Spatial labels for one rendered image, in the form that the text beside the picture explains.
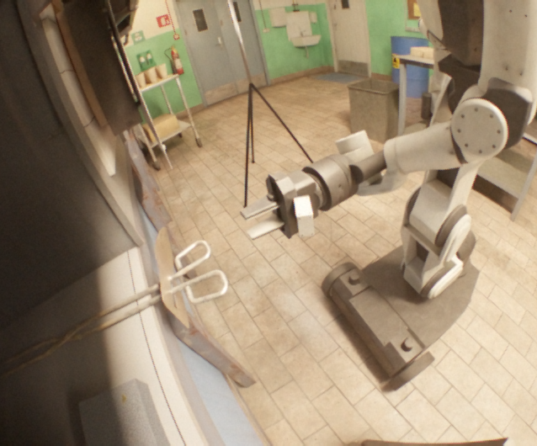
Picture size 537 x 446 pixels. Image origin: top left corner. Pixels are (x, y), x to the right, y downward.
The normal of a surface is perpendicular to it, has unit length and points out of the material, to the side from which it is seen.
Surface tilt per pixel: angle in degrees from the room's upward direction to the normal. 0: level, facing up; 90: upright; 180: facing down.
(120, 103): 90
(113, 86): 90
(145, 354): 0
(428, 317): 0
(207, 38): 90
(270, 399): 0
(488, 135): 90
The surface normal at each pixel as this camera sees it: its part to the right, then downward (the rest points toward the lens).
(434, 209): -0.91, 0.15
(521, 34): -0.70, 0.58
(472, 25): -0.12, 0.92
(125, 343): -0.19, -0.72
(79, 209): 0.51, 0.51
